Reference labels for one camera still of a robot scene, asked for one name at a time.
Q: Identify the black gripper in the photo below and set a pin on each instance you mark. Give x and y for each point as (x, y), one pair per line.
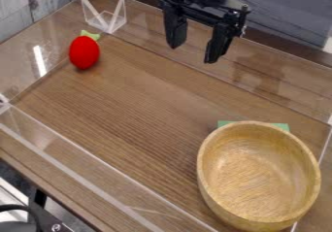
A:
(209, 8)

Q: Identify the clear acrylic wall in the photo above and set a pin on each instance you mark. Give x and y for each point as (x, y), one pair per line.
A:
(107, 197)
(276, 75)
(36, 72)

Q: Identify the clear acrylic back wall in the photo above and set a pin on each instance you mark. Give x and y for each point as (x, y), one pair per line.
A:
(276, 75)

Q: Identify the wooden bowl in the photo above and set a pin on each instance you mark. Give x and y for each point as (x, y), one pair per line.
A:
(257, 176)

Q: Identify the clear acrylic corner bracket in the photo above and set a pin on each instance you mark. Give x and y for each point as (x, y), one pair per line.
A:
(107, 21)

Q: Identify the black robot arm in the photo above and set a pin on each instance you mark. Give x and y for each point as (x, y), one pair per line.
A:
(223, 15)

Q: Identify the clear acrylic left wall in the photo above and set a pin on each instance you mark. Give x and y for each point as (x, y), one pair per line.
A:
(36, 72)

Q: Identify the clear acrylic front wall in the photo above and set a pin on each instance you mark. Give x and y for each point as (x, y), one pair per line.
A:
(107, 197)

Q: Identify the black table leg clamp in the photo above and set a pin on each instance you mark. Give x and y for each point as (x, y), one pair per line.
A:
(49, 223)

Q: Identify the red plush strawberry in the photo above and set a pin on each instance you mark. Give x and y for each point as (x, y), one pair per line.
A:
(84, 50)

